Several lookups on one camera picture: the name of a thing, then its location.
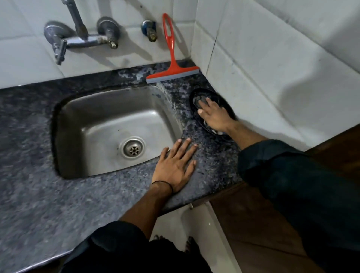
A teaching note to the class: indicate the person's right hand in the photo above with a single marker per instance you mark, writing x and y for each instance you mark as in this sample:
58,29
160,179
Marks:
218,116

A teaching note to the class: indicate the person's right foot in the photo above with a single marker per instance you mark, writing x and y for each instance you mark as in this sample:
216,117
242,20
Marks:
193,245

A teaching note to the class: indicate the person's right thumb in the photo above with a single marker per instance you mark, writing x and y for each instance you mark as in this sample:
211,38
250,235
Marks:
203,113

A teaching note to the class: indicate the chrome wall mixer faucet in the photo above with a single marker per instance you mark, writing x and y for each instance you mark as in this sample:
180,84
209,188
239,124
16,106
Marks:
81,39

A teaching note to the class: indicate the person's left middle finger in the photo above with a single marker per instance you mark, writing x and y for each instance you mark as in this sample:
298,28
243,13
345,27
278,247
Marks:
183,149

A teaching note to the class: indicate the person's left forearm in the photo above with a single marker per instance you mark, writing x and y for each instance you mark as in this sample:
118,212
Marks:
147,208

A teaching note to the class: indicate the brown wooden door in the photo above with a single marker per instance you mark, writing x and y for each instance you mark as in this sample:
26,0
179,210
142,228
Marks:
253,227

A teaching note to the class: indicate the stainless steel sink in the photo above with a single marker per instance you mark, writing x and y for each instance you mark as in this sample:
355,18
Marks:
112,121

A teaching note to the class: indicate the round sink drain strainer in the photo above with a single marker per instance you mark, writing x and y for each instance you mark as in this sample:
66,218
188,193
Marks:
132,148

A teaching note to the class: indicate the person's left thumb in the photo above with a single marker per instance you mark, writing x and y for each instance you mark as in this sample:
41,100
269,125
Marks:
190,169

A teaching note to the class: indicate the person's left little finger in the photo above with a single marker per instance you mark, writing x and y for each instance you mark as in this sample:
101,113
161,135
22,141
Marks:
164,154

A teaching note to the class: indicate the grey steel scrubber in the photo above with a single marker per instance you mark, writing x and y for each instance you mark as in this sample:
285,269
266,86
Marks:
200,100

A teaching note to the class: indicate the black thread wristband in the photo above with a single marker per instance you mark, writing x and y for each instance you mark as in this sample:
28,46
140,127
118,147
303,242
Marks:
168,184

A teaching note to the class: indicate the person's left hand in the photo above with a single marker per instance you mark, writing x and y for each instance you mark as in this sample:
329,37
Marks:
171,170

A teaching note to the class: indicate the small brass wall tap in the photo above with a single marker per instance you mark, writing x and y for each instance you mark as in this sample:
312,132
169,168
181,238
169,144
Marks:
149,29

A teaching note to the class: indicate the person's foot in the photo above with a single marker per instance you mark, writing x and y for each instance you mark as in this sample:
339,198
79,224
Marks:
159,238
193,245

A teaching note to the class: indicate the dark long-sleeved shirt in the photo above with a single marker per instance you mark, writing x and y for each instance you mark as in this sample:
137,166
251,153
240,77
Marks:
303,191

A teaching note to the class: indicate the person's right forearm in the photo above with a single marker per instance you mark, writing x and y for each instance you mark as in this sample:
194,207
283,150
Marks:
244,135

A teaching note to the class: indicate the black oval soap dish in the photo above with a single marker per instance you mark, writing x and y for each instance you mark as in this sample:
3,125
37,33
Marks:
196,119

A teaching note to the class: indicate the person's left foot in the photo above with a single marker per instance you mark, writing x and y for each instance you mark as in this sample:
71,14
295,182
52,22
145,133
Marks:
159,238

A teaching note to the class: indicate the red squeegee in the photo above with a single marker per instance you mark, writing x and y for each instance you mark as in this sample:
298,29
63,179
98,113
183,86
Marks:
173,69

